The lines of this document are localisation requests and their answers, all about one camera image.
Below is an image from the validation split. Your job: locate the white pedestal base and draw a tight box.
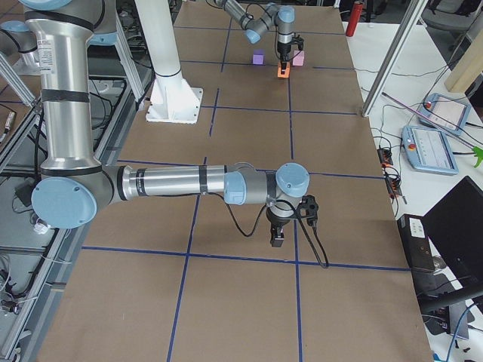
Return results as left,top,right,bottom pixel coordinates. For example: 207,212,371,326
135,0,203,124

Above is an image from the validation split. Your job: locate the far teach pendant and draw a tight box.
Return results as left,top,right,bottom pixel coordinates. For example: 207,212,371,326
418,93,470,136

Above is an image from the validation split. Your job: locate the brown paper table cover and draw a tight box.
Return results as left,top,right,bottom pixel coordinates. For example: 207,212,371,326
37,2,432,361

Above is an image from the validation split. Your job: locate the red bottle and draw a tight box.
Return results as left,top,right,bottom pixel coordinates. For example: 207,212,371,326
346,1,364,37

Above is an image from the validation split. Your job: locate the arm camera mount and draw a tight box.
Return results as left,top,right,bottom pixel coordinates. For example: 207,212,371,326
299,195,318,229

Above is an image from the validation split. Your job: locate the near teach pendant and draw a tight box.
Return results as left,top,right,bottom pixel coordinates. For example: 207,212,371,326
401,126,459,176

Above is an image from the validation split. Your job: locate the teach pendant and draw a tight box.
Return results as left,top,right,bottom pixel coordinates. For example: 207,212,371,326
401,126,459,176
418,93,470,136

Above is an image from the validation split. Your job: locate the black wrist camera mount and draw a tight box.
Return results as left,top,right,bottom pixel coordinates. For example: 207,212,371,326
291,34,304,51

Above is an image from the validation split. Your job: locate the black monitor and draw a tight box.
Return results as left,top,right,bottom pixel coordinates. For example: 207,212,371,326
420,176,482,312

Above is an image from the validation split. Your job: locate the light pink foam cube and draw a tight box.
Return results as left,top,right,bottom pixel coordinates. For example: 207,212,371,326
291,51,305,66

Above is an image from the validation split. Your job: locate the orange foam cube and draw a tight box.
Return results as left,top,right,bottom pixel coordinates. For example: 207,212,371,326
277,63,291,79

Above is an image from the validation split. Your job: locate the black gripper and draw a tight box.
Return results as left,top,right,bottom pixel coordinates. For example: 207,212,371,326
276,41,291,71
266,201,300,248

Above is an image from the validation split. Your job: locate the aluminium frame post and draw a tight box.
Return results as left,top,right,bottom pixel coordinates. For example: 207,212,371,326
361,0,427,117

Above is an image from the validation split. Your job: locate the dark purple foam cube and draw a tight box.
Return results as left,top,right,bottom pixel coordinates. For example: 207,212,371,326
252,49,265,66

